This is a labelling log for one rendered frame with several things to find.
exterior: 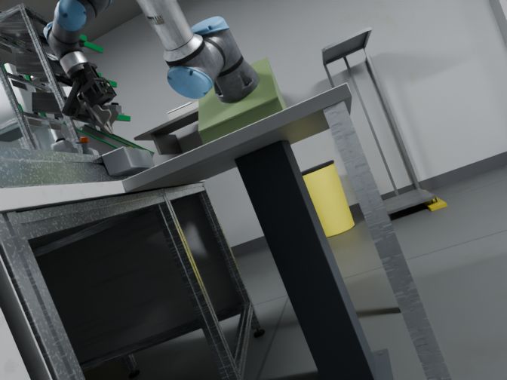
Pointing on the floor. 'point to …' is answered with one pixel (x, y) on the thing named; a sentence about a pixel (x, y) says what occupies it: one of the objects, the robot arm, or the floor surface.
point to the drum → (328, 198)
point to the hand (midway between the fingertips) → (107, 131)
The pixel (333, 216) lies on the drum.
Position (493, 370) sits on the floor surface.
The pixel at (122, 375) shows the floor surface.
